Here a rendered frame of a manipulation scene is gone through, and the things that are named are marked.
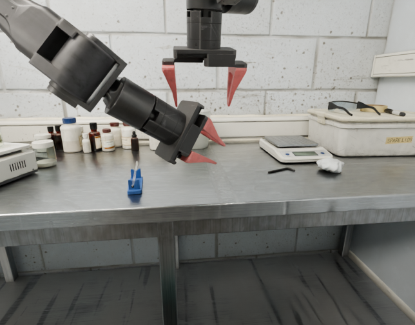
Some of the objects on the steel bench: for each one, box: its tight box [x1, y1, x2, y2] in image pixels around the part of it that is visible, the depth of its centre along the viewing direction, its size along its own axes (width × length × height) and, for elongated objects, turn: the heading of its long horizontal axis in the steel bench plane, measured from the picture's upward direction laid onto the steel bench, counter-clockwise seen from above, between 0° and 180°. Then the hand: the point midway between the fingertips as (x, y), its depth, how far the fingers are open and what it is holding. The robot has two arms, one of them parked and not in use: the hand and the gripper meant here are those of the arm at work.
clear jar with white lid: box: [32, 140, 57, 168], centre depth 83 cm, size 6×6×8 cm
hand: (216, 151), depth 47 cm, fingers open, 3 cm apart
